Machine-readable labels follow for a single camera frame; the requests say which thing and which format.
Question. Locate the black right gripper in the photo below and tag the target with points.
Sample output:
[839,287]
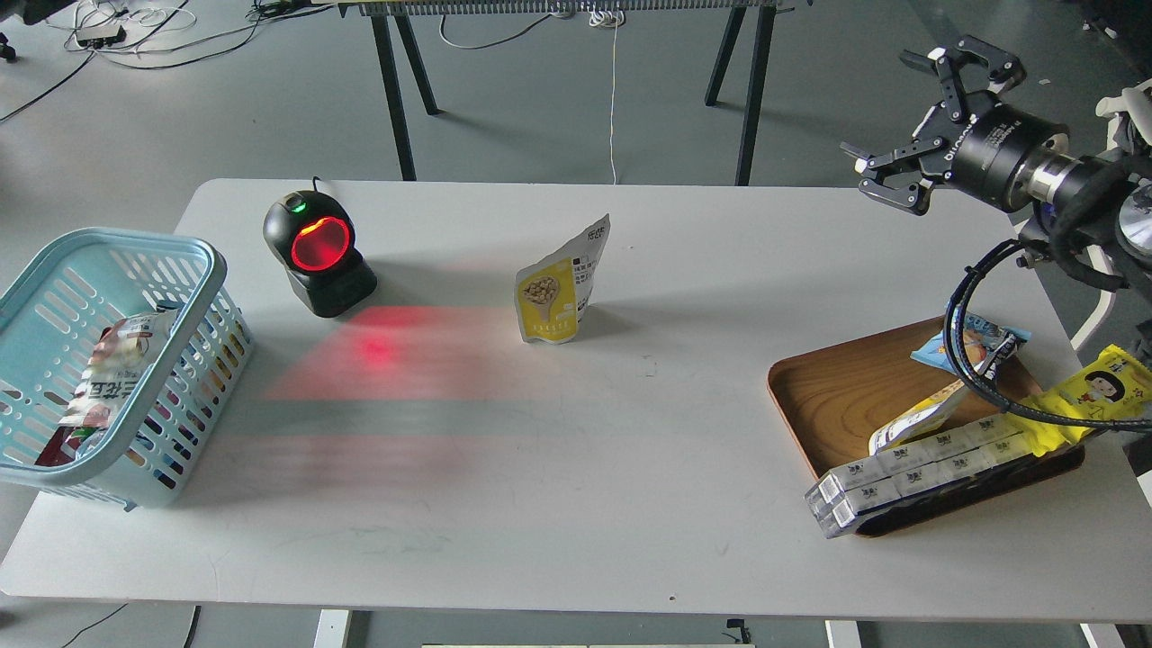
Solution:
[999,153]

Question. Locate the yellow white snack pouch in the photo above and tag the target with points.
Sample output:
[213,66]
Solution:
[551,295]
[929,414]

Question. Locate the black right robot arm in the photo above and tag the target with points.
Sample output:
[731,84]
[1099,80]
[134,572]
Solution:
[1091,215]

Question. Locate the blue snack packet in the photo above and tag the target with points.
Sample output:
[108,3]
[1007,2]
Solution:
[979,337]

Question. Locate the yellow white flat snack pouch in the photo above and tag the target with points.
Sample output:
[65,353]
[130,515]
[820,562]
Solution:
[929,414]

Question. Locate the yellow cartoon snack bag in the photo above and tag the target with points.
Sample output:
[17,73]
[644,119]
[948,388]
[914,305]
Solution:
[1115,387]

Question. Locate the white boxed snack strip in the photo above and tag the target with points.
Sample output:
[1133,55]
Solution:
[849,496]

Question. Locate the red white snack bag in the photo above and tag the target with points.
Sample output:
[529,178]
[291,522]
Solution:
[115,367]

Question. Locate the light blue plastic basket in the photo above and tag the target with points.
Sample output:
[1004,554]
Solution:
[53,316]

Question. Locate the brown wooden tray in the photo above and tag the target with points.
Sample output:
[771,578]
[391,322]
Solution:
[832,399]

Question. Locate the black trestle table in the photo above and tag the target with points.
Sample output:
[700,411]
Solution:
[562,65]

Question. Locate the black barcode scanner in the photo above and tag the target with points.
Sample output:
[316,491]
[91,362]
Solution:
[313,237]

